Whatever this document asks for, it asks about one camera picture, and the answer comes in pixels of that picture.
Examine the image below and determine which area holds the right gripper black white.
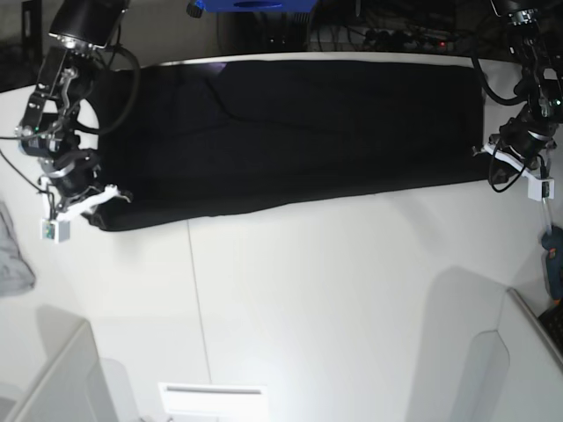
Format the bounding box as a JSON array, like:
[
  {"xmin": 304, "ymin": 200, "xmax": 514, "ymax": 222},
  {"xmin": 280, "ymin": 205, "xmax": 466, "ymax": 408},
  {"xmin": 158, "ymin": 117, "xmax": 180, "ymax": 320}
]
[{"xmin": 38, "ymin": 149, "xmax": 133, "ymax": 222}]

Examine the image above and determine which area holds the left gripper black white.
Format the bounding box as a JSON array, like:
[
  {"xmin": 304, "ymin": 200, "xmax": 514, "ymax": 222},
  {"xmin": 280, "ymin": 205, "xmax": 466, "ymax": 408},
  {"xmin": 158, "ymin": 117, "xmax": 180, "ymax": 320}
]
[{"xmin": 474, "ymin": 114, "xmax": 559, "ymax": 185}]

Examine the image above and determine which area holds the black T-shirt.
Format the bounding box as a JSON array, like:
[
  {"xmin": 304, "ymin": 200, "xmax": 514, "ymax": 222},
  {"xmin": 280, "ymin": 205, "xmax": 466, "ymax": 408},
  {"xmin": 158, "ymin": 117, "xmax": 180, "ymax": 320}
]
[{"xmin": 89, "ymin": 60, "xmax": 489, "ymax": 232}]

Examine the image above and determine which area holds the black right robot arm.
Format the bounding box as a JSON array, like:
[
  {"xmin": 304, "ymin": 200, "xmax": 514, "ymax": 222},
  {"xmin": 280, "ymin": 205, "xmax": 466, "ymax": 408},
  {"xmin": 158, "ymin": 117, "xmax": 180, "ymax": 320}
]
[{"xmin": 13, "ymin": 1, "xmax": 141, "ymax": 229}]

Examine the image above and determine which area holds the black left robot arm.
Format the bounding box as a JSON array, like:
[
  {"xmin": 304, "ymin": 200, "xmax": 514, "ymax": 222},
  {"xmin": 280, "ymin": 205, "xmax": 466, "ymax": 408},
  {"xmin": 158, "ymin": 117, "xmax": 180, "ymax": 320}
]
[{"xmin": 471, "ymin": 1, "xmax": 562, "ymax": 193}]

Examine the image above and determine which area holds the blue glue gun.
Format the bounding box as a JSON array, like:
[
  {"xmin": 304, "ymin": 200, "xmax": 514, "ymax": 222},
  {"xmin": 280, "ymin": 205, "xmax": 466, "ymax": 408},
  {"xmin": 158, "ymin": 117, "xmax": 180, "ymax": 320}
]
[{"xmin": 540, "ymin": 197, "xmax": 562, "ymax": 304}]

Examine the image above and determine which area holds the grey cloth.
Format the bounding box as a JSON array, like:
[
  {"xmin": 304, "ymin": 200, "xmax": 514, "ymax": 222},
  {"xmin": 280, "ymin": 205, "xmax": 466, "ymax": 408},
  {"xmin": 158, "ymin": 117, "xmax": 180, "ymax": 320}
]
[{"xmin": 1, "ymin": 202, "xmax": 36, "ymax": 297}]

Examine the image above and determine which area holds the black keyboard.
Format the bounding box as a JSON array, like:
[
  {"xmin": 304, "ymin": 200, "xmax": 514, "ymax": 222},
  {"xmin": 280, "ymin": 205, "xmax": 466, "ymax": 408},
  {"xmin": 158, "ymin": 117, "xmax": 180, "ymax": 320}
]
[{"xmin": 539, "ymin": 303, "xmax": 563, "ymax": 353}]

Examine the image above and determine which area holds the white left partition panel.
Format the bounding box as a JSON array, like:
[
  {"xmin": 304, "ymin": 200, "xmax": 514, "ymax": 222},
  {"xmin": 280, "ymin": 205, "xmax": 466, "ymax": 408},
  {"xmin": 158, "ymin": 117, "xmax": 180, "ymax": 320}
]
[{"xmin": 5, "ymin": 319, "xmax": 119, "ymax": 421}]

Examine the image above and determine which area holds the white partition panel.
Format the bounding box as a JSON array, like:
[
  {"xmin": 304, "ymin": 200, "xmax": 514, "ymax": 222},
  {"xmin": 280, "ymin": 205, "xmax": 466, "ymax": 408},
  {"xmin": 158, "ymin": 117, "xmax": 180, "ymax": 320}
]
[
  {"xmin": 451, "ymin": 289, "xmax": 562, "ymax": 421},
  {"xmin": 5, "ymin": 319, "xmax": 119, "ymax": 421}
]

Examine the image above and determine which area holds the blue box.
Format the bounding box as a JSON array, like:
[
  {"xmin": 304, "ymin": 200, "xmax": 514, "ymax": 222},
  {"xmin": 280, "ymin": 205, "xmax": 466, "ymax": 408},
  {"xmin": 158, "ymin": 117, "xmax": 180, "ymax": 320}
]
[{"xmin": 196, "ymin": 0, "xmax": 317, "ymax": 13}]

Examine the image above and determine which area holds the white right partition panel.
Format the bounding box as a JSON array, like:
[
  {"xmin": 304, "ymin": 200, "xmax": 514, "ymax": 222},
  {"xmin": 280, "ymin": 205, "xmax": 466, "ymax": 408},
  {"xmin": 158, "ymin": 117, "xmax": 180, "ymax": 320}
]
[{"xmin": 451, "ymin": 289, "xmax": 562, "ymax": 421}]

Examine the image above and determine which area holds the white slotted plate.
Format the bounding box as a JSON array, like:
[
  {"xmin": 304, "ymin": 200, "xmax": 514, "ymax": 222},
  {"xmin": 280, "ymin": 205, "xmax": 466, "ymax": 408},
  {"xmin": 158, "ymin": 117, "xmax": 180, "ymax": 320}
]
[{"xmin": 158, "ymin": 382, "xmax": 268, "ymax": 418}]

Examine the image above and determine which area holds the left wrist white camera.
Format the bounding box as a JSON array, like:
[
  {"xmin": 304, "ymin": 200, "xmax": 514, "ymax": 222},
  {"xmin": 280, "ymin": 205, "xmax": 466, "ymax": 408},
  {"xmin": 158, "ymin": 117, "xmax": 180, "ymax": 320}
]
[{"xmin": 527, "ymin": 177, "xmax": 555, "ymax": 201}]

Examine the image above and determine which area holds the wrist white camera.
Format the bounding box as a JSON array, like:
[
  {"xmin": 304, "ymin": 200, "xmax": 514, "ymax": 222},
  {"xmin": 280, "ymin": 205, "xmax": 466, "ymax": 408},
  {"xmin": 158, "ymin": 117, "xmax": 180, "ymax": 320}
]
[
  {"xmin": 40, "ymin": 219, "xmax": 70, "ymax": 244},
  {"xmin": 527, "ymin": 177, "xmax": 555, "ymax": 201}
]

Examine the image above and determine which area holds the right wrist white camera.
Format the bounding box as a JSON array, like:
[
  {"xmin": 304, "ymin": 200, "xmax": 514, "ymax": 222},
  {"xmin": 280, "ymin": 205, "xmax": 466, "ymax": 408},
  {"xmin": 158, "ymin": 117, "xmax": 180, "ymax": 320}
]
[{"xmin": 40, "ymin": 219, "xmax": 70, "ymax": 244}]

